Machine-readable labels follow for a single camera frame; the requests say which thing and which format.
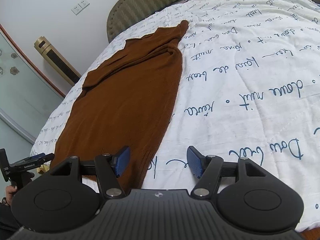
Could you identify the olive upholstered headboard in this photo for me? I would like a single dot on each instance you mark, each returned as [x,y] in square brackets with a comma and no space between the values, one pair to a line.
[155,2]

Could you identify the wood framed glass door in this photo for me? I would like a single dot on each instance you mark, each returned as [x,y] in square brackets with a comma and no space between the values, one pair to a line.
[27,100]

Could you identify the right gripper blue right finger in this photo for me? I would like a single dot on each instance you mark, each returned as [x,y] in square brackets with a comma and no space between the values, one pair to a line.
[196,161]

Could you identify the gold tower air conditioner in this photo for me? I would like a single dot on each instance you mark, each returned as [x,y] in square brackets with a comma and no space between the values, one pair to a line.
[57,61]

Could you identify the white double wall socket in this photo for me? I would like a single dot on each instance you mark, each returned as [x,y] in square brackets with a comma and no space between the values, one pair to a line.
[80,7]

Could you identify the yellow garment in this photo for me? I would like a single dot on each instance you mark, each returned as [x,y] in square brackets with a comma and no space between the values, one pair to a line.
[43,169]

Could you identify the white quilt with blue script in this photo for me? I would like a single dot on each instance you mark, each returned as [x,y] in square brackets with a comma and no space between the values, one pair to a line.
[249,88]

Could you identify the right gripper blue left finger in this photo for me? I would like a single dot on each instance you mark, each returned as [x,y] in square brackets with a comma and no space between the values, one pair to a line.
[120,161]

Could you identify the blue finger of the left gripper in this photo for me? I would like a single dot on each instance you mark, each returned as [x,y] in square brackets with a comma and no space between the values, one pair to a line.
[38,160]

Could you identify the person left hand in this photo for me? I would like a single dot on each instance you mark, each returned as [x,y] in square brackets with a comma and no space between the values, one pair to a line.
[10,191]

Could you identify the brown knit sweater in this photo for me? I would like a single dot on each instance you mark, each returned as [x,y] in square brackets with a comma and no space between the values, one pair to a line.
[127,101]

